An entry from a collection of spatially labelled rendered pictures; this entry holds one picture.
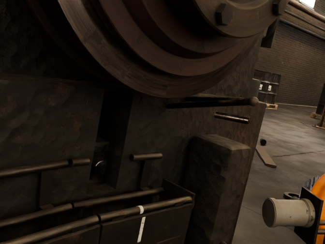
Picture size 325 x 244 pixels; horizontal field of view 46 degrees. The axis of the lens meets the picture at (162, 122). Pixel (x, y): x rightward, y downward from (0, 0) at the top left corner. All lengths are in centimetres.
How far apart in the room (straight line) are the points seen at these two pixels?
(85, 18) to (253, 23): 21
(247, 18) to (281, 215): 45
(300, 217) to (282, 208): 4
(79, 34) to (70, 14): 2
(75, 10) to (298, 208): 60
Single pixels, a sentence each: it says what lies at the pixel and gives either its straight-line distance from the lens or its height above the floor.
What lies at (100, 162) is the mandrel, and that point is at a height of 75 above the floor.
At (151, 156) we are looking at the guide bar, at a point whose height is 76.
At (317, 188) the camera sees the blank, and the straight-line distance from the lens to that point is 87.
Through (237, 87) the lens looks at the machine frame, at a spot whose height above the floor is 89.
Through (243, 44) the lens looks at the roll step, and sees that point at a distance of 62.
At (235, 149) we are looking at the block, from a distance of 71.
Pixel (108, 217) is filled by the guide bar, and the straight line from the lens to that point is 53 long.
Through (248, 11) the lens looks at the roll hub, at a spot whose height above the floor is 101.
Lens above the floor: 94
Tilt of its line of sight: 10 degrees down
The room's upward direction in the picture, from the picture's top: 12 degrees clockwise
